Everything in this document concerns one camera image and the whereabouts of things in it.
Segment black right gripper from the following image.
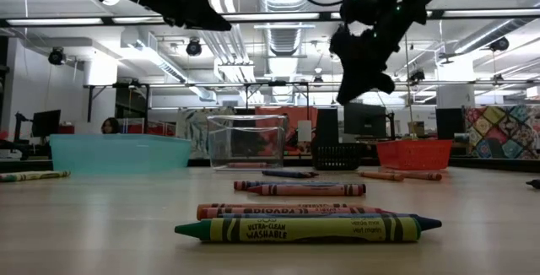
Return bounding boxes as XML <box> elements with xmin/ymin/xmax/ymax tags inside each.
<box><xmin>329</xmin><ymin>17</ymin><xmax>402</xmax><ymax>105</ymax></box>

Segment yellow crayon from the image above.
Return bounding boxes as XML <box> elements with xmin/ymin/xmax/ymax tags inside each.
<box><xmin>0</xmin><ymin>170</ymin><xmax>72</xmax><ymax>184</ymax></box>

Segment black ceiling spotlight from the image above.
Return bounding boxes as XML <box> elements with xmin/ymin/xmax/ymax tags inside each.
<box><xmin>47</xmin><ymin>46</ymin><xmax>68</xmax><ymax>67</ymax></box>
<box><xmin>185</xmin><ymin>38</ymin><xmax>203</xmax><ymax>57</ymax></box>
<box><xmin>489</xmin><ymin>36</ymin><xmax>510</xmax><ymax>53</ymax></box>

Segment black monitor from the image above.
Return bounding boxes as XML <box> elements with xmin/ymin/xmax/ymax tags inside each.
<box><xmin>316</xmin><ymin>108</ymin><xmax>341</xmax><ymax>144</ymax></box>
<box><xmin>343</xmin><ymin>101</ymin><xmax>388</xmax><ymax>139</ymax></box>
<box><xmin>435</xmin><ymin>107</ymin><xmax>465</xmax><ymax>141</ymax></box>
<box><xmin>31</xmin><ymin>109</ymin><xmax>62</xmax><ymax>139</ymax></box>

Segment thin metal pole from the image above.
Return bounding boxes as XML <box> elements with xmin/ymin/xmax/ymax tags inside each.
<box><xmin>402</xmin><ymin>34</ymin><xmax>418</xmax><ymax>140</ymax></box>

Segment orange cloth panel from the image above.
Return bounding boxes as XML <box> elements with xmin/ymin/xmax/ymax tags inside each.
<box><xmin>254</xmin><ymin>105</ymin><xmax>320</xmax><ymax>156</ymax></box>

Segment cardboard box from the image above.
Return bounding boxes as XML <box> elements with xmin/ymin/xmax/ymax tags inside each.
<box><xmin>407</xmin><ymin>121</ymin><xmax>427</xmax><ymax>138</ymax></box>

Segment black mesh basket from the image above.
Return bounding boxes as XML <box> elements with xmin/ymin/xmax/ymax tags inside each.
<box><xmin>310</xmin><ymin>142</ymin><xmax>365</xmax><ymax>171</ymax></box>

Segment black overhead beam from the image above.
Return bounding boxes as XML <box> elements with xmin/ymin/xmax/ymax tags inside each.
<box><xmin>0</xmin><ymin>9</ymin><xmax>540</xmax><ymax>28</ymax></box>

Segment red mesh basket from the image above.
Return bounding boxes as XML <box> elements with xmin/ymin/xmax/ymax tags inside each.
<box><xmin>375</xmin><ymin>138</ymin><xmax>454</xmax><ymax>171</ymax></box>

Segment white leaf-pattern cloth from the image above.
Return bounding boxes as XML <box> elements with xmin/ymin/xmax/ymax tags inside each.
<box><xmin>175</xmin><ymin>106</ymin><xmax>237</xmax><ymax>160</ymax></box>

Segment clear plastic bin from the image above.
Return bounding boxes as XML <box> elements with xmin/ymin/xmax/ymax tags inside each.
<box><xmin>206</xmin><ymin>114</ymin><xmax>289</xmax><ymax>171</ymax></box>

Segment person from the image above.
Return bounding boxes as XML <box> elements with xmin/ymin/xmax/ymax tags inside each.
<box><xmin>100</xmin><ymin>116</ymin><xmax>122</xmax><ymax>136</ymax></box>

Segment colourful patchwork quilt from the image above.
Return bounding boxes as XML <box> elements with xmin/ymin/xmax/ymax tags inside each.
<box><xmin>462</xmin><ymin>105</ymin><xmax>540</xmax><ymax>160</ymax></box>

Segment teal plastic bin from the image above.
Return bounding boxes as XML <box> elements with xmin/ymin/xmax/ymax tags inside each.
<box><xmin>49</xmin><ymin>133</ymin><xmax>193</xmax><ymax>174</ymax></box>

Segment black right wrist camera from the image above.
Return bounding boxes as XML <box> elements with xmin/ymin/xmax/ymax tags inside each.
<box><xmin>339</xmin><ymin>0</ymin><xmax>381</xmax><ymax>26</ymax></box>

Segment silver ventilation duct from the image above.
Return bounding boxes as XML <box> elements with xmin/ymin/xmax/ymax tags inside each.
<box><xmin>256</xmin><ymin>0</ymin><xmax>316</xmax><ymax>59</ymax></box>

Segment black background rig frame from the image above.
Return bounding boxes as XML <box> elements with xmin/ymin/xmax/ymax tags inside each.
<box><xmin>83</xmin><ymin>80</ymin><xmax>540</xmax><ymax>124</ymax></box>

